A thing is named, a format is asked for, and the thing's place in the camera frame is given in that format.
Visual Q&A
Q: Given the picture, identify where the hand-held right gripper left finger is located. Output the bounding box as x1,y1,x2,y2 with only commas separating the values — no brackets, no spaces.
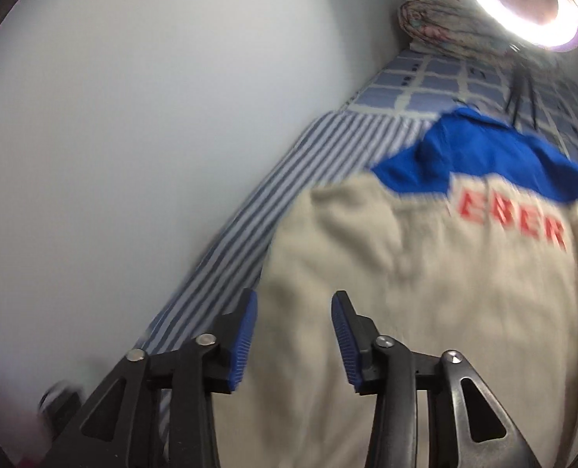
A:
50,289,259,468

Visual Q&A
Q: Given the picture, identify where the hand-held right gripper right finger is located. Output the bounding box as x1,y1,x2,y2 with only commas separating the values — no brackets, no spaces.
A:
331,290,553,468

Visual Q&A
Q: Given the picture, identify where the beige and blue jacket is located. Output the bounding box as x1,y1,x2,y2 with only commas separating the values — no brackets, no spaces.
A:
211,107,578,468

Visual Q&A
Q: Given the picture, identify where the blue white striped blanket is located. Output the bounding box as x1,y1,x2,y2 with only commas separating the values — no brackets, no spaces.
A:
138,110,436,449

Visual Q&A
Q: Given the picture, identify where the blue checked bed sheet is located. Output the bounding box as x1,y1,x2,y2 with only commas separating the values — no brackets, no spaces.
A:
340,49,578,176

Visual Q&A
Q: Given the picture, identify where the small black tripod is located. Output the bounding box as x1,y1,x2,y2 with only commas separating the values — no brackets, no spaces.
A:
506,44,543,128

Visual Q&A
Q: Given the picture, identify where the folded floral quilt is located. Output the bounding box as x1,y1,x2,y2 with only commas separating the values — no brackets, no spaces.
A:
397,0,562,66

